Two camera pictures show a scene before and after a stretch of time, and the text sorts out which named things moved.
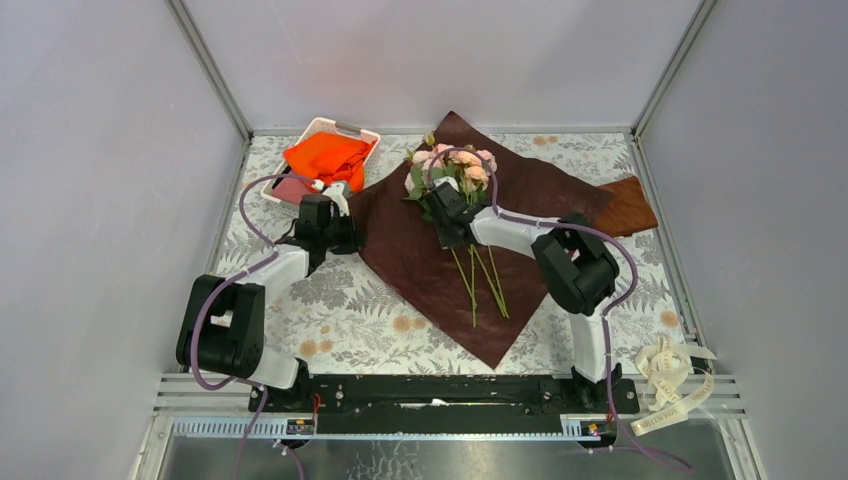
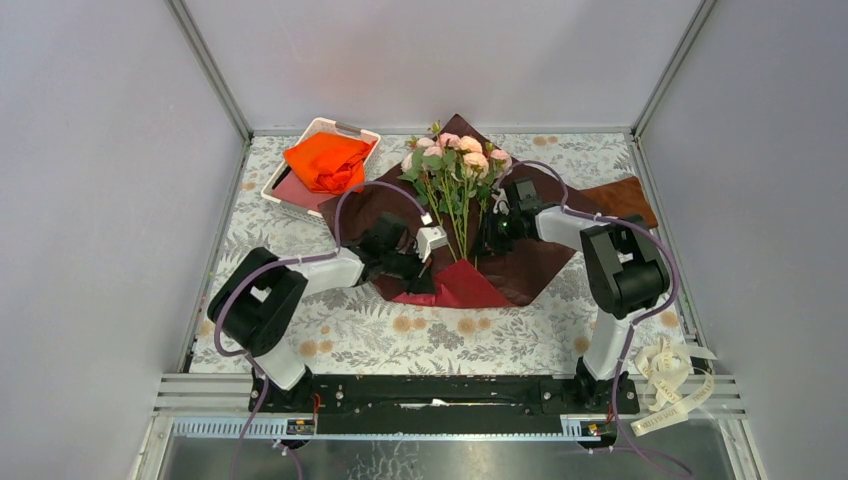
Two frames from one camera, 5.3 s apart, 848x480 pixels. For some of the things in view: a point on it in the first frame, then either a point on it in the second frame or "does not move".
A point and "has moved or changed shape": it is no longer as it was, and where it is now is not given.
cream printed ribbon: [673, 385] does not move
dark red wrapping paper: [480, 291] has moved or changed shape
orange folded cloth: [331, 158] does not move
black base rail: [446, 405] does not move
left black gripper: [353, 241] -> [420, 280]
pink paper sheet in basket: [290, 190] does not move
